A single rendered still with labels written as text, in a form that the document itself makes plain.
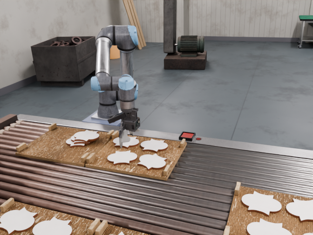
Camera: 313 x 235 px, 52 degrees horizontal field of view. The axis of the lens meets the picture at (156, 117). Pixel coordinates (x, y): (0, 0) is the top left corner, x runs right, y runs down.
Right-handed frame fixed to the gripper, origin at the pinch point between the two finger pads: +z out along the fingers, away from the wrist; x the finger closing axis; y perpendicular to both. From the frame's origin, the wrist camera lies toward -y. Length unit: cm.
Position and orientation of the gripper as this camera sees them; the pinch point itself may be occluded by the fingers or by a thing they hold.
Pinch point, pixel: (125, 141)
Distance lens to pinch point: 174.0
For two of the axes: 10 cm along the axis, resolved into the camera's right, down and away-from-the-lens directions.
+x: 3.3, -3.8, 8.6
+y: 9.4, 1.2, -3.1
